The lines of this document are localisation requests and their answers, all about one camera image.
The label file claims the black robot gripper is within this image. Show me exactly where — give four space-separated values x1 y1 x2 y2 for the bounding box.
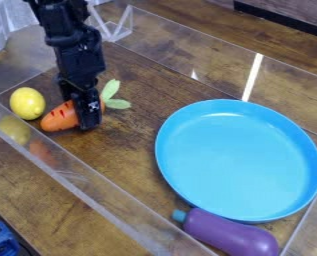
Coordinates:
45 26 108 132

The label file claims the orange toy carrot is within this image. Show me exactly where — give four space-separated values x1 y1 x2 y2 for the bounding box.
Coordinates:
41 79 132 132

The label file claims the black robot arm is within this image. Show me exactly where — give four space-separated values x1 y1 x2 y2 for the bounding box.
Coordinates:
24 0 106 130

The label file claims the blue round tray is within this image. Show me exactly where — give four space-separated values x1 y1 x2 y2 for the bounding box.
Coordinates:
156 99 317 223

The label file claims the yellow toy lemon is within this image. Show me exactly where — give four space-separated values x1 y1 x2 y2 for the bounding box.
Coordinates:
10 87 46 120

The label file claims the blue plastic object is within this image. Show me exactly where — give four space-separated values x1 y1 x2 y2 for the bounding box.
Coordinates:
0 222 20 256

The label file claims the black baseboard strip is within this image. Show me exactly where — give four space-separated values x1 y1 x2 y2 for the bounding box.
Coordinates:
233 0 317 36

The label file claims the purple toy eggplant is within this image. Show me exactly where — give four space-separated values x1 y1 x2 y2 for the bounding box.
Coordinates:
172 208 279 256

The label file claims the clear acrylic barrier wall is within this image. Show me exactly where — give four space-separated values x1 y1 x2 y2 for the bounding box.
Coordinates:
0 0 317 256

